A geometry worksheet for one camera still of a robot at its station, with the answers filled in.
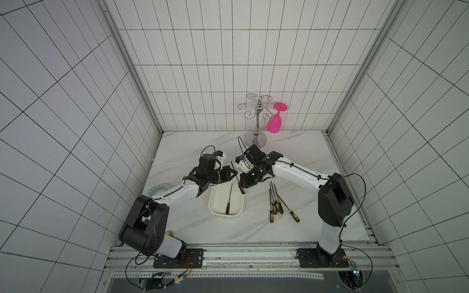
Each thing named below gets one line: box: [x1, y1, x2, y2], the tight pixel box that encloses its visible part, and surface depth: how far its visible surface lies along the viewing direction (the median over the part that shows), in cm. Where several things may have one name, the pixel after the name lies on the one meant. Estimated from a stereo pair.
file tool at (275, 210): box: [269, 181, 278, 215], surface depth 87 cm
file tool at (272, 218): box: [268, 188, 275, 223], surface depth 85 cm
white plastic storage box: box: [208, 178, 245, 217], surface depth 89 cm
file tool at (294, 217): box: [275, 192, 300, 223], surface depth 85 cm
